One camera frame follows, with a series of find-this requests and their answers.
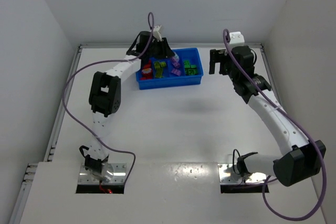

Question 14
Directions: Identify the purple paw lego brick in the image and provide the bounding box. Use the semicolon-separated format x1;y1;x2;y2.
171;54;180;62

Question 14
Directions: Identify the purple butterfly top brick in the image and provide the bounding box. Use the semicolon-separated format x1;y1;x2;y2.
171;68;182;77

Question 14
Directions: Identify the lime long lego brick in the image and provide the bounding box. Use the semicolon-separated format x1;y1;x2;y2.
154;68;164;79

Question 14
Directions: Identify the green curved lego brick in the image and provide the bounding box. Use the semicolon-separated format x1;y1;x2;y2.
183;60;191;68

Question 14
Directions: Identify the red flower lego brick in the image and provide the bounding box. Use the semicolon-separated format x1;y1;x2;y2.
140;68;153;80

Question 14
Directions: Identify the lime green lego stack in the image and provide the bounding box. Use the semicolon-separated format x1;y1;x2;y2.
154;61;161;69

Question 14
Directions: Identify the purple butterfly lego brick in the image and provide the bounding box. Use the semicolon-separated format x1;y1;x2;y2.
172;61;181;69

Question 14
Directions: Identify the red crown lego piece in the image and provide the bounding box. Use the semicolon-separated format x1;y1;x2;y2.
142;61;152;69

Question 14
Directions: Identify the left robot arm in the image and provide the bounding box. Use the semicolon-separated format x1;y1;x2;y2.
80;26;175;180

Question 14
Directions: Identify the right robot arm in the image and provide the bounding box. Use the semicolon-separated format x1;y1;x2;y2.
209;46;326;187

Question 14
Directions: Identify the blue divided plastic bin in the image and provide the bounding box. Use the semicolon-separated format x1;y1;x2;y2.
136;48;203;90

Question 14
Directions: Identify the white front board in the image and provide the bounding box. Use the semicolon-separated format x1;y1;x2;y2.
19;160;326;224

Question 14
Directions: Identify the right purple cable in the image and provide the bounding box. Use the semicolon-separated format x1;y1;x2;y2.
223;28;326;221

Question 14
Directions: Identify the purple cable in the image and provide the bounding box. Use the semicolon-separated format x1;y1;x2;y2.
61;12;154;183
223;28;326;221

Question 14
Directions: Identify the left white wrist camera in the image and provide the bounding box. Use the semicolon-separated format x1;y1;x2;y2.
153;25;163;41

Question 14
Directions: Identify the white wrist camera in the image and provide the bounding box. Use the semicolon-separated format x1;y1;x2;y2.
153;25;163;41
229;31;245;48

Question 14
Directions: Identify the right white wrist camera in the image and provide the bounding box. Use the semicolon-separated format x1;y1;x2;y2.
229;31;245;48

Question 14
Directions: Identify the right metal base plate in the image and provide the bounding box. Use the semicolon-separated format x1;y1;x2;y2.
218;163;267;186

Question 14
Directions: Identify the metal base plate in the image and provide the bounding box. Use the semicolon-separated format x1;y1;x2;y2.
218;163;267;186
78;163;127;186

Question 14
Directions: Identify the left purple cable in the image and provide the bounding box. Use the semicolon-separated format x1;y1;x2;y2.
61;12;154;183

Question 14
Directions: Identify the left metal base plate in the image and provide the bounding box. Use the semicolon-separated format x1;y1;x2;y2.
78;163;127;186

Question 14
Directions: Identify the left aluminium frame rail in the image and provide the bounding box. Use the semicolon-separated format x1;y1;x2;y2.
7;45;82;224

